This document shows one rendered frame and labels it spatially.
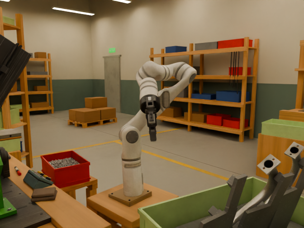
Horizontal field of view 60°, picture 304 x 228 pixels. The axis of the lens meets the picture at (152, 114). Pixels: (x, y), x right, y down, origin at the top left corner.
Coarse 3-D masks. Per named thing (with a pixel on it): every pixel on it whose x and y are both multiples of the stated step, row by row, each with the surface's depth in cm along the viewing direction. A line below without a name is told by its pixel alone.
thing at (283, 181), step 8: (280, 176) 80; (288, 176) 78; (280, 184) 78; (288, 184) 80; (280, 192) 81; (272, 200) 81; (256, 208) 80; (264, 208) 81; (272, 208) 84; (248, 216) 79; (256, 216) 82; (264, 216) 84; (272, 216) 87; (240, 224) 81; (248, 224) 82; (256, 224) 85; (264, 224) 88
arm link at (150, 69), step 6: (144, 66) 106; (150, 66) 104; (156, 66) 106; (162, 66) 114; (144, 72) 106; (150, 72) 105; (156, 72) 106; (162, 72) 111; (156, 78) 114; (162, 78) 114
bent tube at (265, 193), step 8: (264, 160) 80; (272, 160) 78; (272, 168) 77; (272, 176) 81; (272, 184) 84; (264, 192) 87; (272, 192) 86; (256, 200) 86; (264, 200) 86; (248, 208) 86; (240, 216) 86; (232, 224) 85
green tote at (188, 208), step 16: (208, 192) 111; (224, 192) 116; (256, 192) 123; (144, 208) 96; (160, 208) 99; (176, 208) 103; (192, 208) 108; (208, 208) 112; (224, 208) 117; (144, 224) 92; (160, 224) 100; (176, 224) 105
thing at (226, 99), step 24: (168, 48) 707; (192, 48) 647; (216, 48) 597; (240, 48) 543; (240, 72) 557; (192, 96) 662; (216, 96) 609; (240, 96) 565; (168, 120) 723; (192, 120) 674; (216, 120) 615; (240, 120) 564
